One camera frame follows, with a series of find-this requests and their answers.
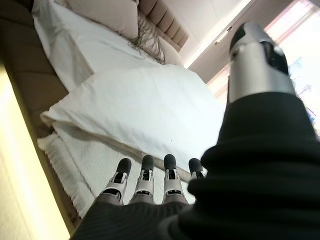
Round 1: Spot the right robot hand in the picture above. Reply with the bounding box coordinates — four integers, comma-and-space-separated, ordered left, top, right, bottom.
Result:
74, 21, 320, 240

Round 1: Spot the white duvet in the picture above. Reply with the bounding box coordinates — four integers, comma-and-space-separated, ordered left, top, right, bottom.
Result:
40, 63, 226, 171

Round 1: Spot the brown upholstered bed frame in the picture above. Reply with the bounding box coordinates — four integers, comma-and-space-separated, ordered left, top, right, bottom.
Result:
0, 0, 85, 222

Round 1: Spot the woven fringed cushion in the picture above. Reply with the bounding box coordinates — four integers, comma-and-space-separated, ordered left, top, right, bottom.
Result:
126, 9, 167, 62

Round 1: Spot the brown tufted headboard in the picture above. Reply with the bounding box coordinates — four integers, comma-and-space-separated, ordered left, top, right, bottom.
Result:
138, 0, 191, 49

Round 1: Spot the large beige pillow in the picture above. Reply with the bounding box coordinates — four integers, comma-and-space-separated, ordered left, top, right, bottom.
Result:
65, 0, 141, 39
159, 37, 187, 68

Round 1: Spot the white fitted bed sheet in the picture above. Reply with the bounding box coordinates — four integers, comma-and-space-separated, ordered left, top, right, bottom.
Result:
31, 0, 182, 89

